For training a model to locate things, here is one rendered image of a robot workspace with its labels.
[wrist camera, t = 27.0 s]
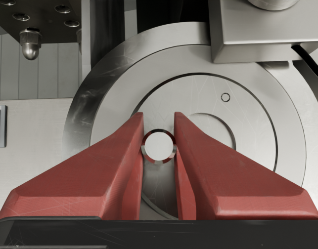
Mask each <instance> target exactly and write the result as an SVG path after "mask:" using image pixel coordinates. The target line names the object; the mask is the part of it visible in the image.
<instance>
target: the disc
mask: <svg viewBox="0 0 318 249"><path fill-rule="evenodd" d="M184 44H207V45H211V36H210V23H207V22H179V23H172V24H167V25H162V26H159V27H155V28H152V29H149V30H146V31H144V32H141V33H139V34H137V35H135V36H133V37H131V38H129V39H127V40H125V41H124V42H122V43H121V44H119V45H118V46H116V47H115V48H114V49H112V50H111V51H110V52H108V53H107V54H106V55H105V56H104V57H103V58H102V59H101V60H100V61H99V62H98V63H97V64H96V65H95V66H94V67H93V68H92V70H91V71H90V72H89V73H88V75H87V76H86V78H85V79H84V80H83V82H82V84H81V85H80V87H79V89H78V90H77V92H76V94H75V96H74V98H73V101H72V103H71V105H70V108H69V111H68V114H67V117H66V121H65V125H64V130H63V136H62V145H61V162H63V161H64V160H66V159H68V158H70V157H72V156H73V155H75V154H77V153H79V152H81V151H82V150H84V149H86V148H88V147H89V139H90V132H91V126H92V122H93V119H94V116H95V113H96V111H97V109H98V106H99V104H100V102H101V100H102V99H103V97H104V95H105V93H106V92H107V90H108V89H109V88H110V86H111V85H112V84H113V83H114V81H115V80H116V79H117V78H118V77H119V76H120V75H121V74H122V73H123V72H124V71H125V70H126V69H128V68H129V67H130V66H131V65H133V64H134V63H136V62H137V61H139V60H140V59H142V58H144V57H146V56H148V55H150V54H152V53H154V52H156V51H159V50H162V49H165V48H168V47H172V46H177V45H184ZM257 63H258V64H260V65H261V66H262V67H264V68H265V69H266V70H267V71H269V72H270V73H271V74H272V75H273V76H274V77H275V78H276V79H277V80H278V81H279V83H280V84H281V85H282V86H283V88H284V89H285V90H286V92H287V93H288V95H289V96H290V98H291V99H292V101H293V103H294V105H295V107H296V109H297V111H298V114H299V116H300V119H301V122H302V125H303V129H304V134H305V139H306V147H307V162H306V171H305V177H304V181H303V185H302V188H304V189H306V190H307V191H308V193H309V194H310V196H311V198H312V200H313V202H314V204H315V206H316V208H317V210H318V102H317V100H316V98H315V96H314V94H313V92H312V90H311V89H310V87H309V85H308V84H307V82H306V81H305V79H304V78H303V77H302V75H301V74H300V73H299V72H298V70H297V69H296V68H295V67H294V66H293V65H292V64H291V63H290V62H289V61H288V60H287V61H261V62H257Z"/></svg>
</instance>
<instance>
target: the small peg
mask: <svg viewBox="0 0 318 249"><path fill-rule="evenodd" d="M141 150H142V153H143V155H144V157H145V158H146V159H147V160H148V161H149V162H151V163H153V164H158V165H160V164H165V163H167V162H168V161H170V160H171V159H172V158H173V157H174V155H175V153H176V150H177V145H176V140H175V138H174V136H173V135H172V134H171V133H170V132H168V131H167V130H164V129H159V128H158V129H153V130H151V131H150V132H148V133H147V134H146V135H145V136H144V138H143V140H142V144H141Z"/></svg>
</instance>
